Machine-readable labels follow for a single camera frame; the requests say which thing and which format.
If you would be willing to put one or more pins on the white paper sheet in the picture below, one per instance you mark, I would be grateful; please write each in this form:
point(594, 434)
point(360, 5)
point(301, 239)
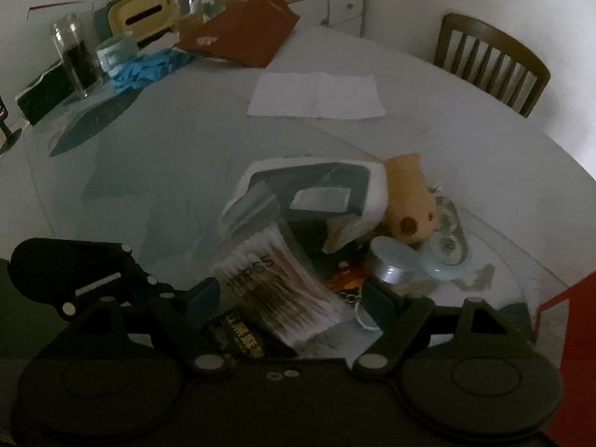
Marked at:
point(316, 95)

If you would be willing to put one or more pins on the yellow tissue box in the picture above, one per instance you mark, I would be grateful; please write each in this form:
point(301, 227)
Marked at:
point(139, 14)

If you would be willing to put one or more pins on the tan spotted plush toy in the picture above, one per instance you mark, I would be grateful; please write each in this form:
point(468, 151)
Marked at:
point(409, 205)

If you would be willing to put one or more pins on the wooden chair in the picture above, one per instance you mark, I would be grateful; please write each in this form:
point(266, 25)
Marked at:
point(493, 56)

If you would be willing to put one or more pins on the glass jar dark contents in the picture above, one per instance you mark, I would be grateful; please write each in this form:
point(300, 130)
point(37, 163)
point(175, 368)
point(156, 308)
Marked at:
point(81, 56)

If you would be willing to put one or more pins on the cotton swab packet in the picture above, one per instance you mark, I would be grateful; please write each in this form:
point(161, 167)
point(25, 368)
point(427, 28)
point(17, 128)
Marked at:
point(274, 284)

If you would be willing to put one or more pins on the blue gloves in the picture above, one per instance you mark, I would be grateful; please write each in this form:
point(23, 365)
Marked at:
point(144, 67)

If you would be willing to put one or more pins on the dark stand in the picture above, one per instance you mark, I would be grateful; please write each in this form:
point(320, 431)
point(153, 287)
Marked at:
point(7, 125)

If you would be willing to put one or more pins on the dark green box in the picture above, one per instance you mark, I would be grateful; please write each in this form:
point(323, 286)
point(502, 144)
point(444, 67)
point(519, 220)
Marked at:
point(44, 91)

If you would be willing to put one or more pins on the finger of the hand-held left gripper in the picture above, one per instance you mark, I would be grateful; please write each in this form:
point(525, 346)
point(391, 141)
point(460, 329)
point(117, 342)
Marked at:
point(56, 260)

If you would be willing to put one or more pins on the round clear plastic container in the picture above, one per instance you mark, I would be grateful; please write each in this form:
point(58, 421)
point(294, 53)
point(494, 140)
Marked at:
point(391, 260)

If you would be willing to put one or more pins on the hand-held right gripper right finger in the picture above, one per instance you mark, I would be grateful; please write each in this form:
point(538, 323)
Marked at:
point(378, 305)

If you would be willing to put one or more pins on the light blue roll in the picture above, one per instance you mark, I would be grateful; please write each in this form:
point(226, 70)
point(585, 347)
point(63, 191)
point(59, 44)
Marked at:
point(114, 53)

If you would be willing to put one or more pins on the white cabinet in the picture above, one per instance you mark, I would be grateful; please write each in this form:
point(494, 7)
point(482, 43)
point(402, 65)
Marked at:
point(344, 7)

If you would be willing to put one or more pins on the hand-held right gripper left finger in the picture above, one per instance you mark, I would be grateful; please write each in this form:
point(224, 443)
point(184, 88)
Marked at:
point(204, 298)

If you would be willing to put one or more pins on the clear plastic bottle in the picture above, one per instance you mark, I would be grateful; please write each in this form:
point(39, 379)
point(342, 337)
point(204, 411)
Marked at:
point(447, 242)

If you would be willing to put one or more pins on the black packet yellow print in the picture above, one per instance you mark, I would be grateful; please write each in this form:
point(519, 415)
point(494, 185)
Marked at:
point(233, 335)

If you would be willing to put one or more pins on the white flat box red edge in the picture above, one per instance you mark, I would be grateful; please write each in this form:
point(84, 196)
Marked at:
point(51, 11)

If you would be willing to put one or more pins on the red-brown folder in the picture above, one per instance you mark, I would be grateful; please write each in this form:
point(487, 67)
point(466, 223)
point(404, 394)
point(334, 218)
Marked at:
point(242, 32)

